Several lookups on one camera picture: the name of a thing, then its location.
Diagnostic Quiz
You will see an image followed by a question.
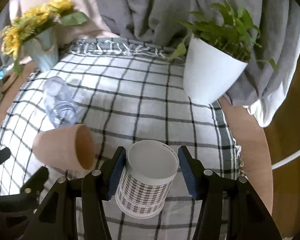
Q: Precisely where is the white patterned paper cup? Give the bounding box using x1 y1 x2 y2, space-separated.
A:
115 140 179 219

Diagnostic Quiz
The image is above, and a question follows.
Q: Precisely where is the pink ceramic cup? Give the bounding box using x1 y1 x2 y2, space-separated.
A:
32 124 95 171

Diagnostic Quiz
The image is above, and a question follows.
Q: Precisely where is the clear plastic cup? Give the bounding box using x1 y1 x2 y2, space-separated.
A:
43 76 77 128

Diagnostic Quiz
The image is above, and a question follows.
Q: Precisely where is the white curved floor lamp pole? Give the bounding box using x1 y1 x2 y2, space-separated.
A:
271 150 300 170

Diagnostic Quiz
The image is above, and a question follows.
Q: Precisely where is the sunflower bouquet in vase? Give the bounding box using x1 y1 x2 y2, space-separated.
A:
1 0 89 75

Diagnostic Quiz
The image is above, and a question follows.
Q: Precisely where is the checkered grey white cloth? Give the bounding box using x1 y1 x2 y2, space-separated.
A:
0 37 244 240

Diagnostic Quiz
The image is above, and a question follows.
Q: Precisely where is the white pot green plant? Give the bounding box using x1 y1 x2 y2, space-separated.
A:
168 0 278 105

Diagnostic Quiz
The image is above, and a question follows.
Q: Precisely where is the beige curtain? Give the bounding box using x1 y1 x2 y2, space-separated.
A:
8 0 121 48

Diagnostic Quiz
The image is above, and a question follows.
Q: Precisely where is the grey curtain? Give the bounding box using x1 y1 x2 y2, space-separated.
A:
96 0 300 127

